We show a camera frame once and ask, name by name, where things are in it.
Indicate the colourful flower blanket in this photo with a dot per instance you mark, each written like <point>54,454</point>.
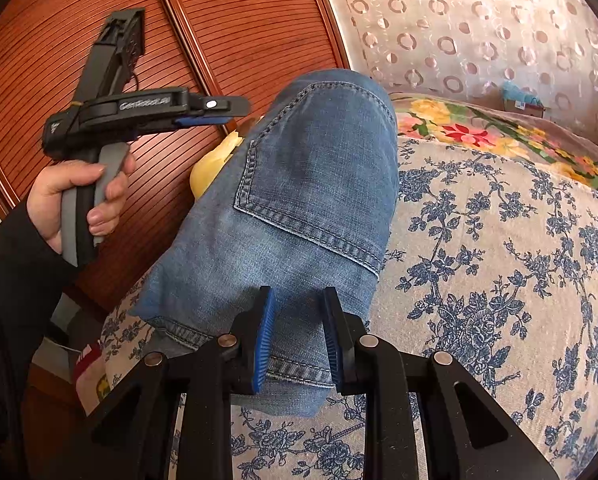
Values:
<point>479,130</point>

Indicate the yellow plush toy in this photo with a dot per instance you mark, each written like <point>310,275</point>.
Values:
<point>209,170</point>

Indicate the blue denim pants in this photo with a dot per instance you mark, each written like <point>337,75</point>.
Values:
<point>304,185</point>

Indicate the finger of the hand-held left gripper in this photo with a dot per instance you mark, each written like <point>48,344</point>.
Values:
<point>204,122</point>
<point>224,107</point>

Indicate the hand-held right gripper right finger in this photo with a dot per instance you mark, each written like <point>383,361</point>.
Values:
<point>333,345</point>

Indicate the red yellow printed cloth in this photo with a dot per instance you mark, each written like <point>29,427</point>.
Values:
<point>91,365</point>

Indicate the blue floral white quilt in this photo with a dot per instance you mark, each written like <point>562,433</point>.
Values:
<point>479,260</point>

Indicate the person's left forearm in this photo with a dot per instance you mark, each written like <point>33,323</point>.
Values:
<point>14,280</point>

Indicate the wooden slatted wardrobe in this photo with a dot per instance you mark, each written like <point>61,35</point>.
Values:
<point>204,25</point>

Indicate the cardboard box with blue cloth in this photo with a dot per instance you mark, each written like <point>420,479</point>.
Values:
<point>524,102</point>

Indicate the circle-patterned sheer wall curtain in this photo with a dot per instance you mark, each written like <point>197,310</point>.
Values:
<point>469,25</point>

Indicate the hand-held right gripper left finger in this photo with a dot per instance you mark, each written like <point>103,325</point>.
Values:
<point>264,340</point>

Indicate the person's left hand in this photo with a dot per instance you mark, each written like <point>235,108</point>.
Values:
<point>54,185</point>

